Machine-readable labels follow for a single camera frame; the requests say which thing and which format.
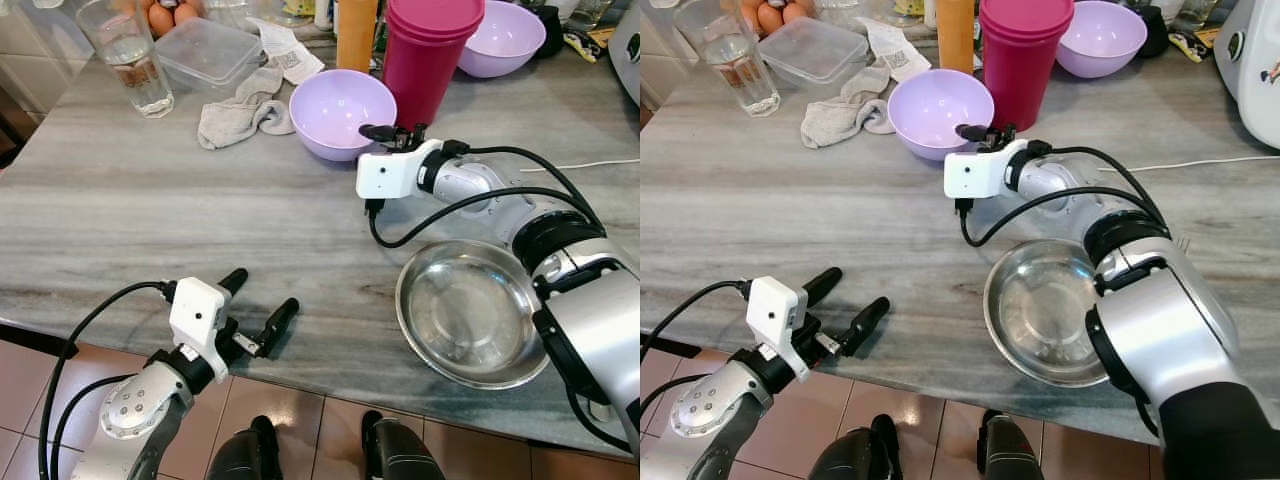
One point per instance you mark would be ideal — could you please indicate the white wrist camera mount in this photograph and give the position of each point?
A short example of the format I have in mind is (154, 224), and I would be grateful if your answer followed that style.
(775, 315)
(195, 310)
(972, 175)
(385, 175)

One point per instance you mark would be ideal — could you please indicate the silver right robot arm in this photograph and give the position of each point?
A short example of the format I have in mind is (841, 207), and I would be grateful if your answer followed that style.
(1170, 330)
(600, 330)

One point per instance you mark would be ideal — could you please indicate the white kitchen appliance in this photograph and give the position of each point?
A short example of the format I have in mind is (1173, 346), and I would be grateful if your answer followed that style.
(1255, 70)
(628, 55)

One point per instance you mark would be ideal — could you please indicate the grey cloth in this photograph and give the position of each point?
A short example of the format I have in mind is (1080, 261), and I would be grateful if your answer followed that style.
(838, 115)
(235, 115)

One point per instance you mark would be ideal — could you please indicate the clear drinking glass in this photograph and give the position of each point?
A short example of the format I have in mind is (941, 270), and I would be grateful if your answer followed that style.
(130, 60)
(735, 60)

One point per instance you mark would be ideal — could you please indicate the dark robot left leg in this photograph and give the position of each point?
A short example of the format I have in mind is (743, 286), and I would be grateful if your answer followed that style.
(245, 455)
(860, 455)

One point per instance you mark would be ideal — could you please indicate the dark robot leg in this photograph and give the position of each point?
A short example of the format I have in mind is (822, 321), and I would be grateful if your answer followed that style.
(245, 455)
(860, 455)
(400, 455)
(1010, 455)

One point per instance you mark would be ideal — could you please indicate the small black jar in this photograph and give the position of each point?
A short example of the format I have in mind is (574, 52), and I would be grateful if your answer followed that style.
(550, 32)
(1157, 32)

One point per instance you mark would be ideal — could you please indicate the steel bowl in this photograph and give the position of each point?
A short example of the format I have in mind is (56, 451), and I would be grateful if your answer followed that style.
(1040, 315)
(460, 315)

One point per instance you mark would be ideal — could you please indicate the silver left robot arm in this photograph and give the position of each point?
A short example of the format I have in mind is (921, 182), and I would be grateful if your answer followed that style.
(705, 410)
(135, 410)

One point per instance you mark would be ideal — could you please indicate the orange bottle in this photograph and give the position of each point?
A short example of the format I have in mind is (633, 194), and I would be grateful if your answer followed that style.
(357, 35)
(955, 35)

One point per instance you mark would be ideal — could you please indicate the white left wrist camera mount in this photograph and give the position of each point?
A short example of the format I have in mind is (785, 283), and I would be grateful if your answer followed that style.
(775, 315)
(195, 310)

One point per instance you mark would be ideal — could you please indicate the yellow black packet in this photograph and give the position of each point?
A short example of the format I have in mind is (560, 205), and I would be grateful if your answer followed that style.
(588, 40)
(1190, 45)

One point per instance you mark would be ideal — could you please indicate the clear plastic food container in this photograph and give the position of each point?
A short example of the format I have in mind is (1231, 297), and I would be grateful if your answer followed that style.
(815, 50)
(210, 55)

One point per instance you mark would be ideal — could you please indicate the lilac plastic bowl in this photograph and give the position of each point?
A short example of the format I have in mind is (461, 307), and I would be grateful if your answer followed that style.
(935, 115)
(1105, 45)
(335, 115)
(505, 45)

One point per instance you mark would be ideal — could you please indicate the brown egg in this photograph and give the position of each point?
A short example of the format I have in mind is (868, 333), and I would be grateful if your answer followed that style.
(796, 12)
(768, 18)
(186, 12)
(160, 20)

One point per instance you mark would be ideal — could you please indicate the dark robot right leg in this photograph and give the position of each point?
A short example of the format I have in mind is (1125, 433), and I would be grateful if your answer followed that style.
(400, 455)
(1010, 455)

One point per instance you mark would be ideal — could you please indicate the grey marble counter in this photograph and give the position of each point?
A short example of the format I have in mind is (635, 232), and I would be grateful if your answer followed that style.
(150, 200)
(800, 200)

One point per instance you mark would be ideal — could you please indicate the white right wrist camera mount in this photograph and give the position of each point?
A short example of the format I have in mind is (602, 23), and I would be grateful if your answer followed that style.
(385, 175)
(972, 175)

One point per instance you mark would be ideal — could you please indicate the magenta plastic container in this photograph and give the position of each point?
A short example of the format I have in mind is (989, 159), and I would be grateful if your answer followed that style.
(430, 60)
(1025, 60)

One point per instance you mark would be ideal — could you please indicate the white paper receipt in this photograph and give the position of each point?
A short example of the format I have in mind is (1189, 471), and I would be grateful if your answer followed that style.
(290, 55)
(900, 52)

